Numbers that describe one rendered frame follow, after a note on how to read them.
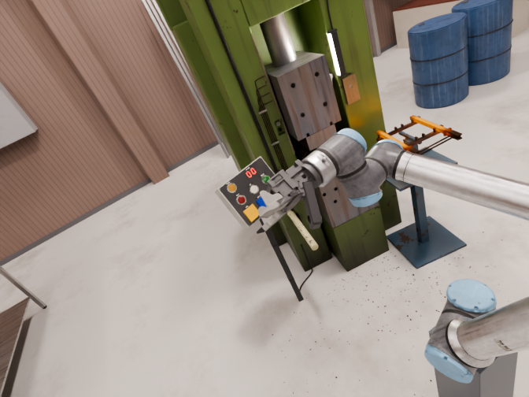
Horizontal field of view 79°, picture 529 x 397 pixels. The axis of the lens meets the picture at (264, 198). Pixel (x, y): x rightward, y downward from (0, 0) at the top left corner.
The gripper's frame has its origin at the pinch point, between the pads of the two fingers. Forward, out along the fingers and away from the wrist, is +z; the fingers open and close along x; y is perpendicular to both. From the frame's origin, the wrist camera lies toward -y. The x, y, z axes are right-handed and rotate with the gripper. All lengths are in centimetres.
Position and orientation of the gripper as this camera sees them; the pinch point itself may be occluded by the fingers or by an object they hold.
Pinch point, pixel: (259, 228)
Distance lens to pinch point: 78.2
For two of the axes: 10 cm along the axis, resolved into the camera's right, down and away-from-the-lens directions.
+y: -6.6, -7.2, 2.3
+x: 0.5, -3.5, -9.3
